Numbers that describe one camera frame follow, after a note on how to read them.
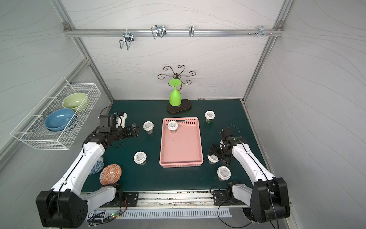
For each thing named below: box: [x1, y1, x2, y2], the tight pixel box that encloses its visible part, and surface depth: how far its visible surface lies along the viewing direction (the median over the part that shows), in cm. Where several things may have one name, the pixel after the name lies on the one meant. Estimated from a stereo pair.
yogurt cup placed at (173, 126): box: [167, 120, 179, 134], surface depth 98 cm
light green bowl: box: [61, 92, 89, 113], surface depth 73 cm
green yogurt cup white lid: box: [204, 110, 216, 124], surface depth 104 cm
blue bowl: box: [44, 107, 75, 132], surface depth 65 cm
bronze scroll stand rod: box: [157, 64, 196, 92], surface depth 94 cm
